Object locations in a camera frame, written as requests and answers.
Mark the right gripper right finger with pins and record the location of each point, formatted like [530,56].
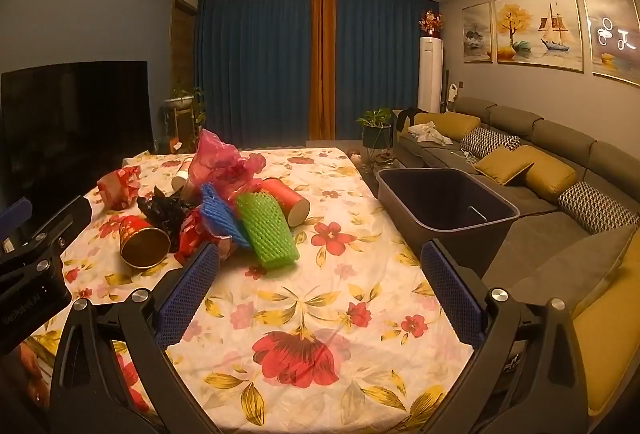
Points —
[454,296]

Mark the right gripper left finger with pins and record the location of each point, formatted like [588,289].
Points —
[180,292]

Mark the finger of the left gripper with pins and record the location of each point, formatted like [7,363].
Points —
[14,217]
[57,234]

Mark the red paper cup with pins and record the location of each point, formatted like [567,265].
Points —
[141,245]
[294,207]

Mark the red wrapper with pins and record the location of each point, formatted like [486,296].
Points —
[193,234]

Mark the red snack bag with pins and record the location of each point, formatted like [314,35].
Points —
[119,189]

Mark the black plastic bag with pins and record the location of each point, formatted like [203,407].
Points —
[166,212]

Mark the blue foam fruit net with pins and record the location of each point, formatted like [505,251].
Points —
[219,218]

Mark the green foam fruit net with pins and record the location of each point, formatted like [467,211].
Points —
[267,230]

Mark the pink plastic bag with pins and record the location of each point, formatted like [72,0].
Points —
[221,165]

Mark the white orange paper cup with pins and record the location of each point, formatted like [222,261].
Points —
[181,177]

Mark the dark grey trash bin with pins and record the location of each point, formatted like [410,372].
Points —
[469,219]

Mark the black television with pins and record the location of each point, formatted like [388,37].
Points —
[64,126]

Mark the grey sectional sofa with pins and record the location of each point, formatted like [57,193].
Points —
[577,236]

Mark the floral tablecloth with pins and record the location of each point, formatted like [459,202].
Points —
[350,339]

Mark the yellow cushion near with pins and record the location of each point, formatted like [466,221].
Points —
[545,175]

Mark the yellow cushion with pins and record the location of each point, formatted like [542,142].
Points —
[545,175]
[451,124]

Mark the patterned pillow near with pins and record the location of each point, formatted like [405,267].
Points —
[594,210]

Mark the patterned pillow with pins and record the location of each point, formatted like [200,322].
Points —
[594,210]
[483,141]

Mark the patterned pillow far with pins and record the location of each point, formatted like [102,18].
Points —
[483,141]

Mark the white cloth on sofa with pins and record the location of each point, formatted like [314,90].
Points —
[427,133]

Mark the yellow cushion far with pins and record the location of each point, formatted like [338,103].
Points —
[451,124]

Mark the potted plant green pot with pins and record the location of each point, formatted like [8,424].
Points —
[377,128]

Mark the plant on wooden stand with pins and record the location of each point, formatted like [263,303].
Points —
[184,116]

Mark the white standing air conditioner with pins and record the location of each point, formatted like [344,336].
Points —
[431,62]

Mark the blue curtains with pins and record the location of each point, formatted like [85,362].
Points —
[252,61]

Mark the red flower ornament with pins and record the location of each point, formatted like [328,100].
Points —
[430,24]

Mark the small landscape painting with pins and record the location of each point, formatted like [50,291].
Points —
[477,33]

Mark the sailboat painting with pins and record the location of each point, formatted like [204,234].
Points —
[539,33]

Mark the purple abstract painting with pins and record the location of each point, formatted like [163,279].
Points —
[613,29]

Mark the orange curtain strip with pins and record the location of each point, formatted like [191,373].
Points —
[322,85]

